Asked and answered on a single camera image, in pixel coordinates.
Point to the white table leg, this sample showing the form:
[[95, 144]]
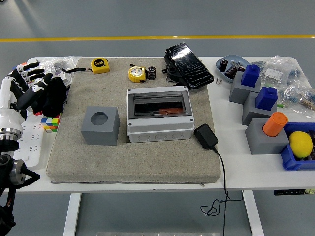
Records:
[[253, 214], [72, 214]]

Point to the small white breaker module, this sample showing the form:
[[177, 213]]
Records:
[[66, 78]]

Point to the small dark metal component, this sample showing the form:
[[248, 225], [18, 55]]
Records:
[[238, 66]]

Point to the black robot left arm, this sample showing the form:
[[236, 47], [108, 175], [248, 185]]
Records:
[[6, 164]]

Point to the blue-grey dish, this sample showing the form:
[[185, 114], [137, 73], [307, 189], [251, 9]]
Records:
[[236, 59]]

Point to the grey holder block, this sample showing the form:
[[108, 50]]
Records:
[[261, 142], [251, 113], [237, 93]]

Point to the square yellow tape measure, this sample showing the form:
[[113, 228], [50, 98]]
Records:
[[99, 66]]

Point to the round yellow tape measure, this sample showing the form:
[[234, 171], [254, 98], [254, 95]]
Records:
[[136, 73]]

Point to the blue square block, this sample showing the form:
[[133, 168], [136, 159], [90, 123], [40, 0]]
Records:
[[250, 76], [265, 99]]

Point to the blue plastic bin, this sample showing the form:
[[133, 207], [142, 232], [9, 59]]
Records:
[[290, 159]]

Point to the small green part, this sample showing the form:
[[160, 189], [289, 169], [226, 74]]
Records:
[[280, 105]]

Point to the black power adapter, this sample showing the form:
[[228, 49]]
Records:
[[205, 136]]

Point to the white power strip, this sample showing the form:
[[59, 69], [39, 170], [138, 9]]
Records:
[[32, 142]]

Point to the colourful puzzle cube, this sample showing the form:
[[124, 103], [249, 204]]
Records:
[[50, 123]]

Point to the yellow lemon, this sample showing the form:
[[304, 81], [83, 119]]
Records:
[[300, 144]]

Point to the grey-brown mat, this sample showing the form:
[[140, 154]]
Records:
[[147, 162]]

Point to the grey electrical box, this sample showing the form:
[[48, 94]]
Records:
[[160, 134]]

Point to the black table control panel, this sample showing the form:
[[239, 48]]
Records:
[[292, 192]]

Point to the clear bag of parts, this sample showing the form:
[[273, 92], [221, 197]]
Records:
[[57, 62], [299, 96], [278, 71]]

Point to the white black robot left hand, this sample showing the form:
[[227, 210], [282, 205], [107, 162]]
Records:
[[9, 115]]

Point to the black cylindrical capacitor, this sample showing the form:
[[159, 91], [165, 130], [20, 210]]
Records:
[[230, 71], [151, 73], [223, 65]]

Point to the grey block with round hole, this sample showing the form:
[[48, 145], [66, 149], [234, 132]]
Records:
[[101, 135]]

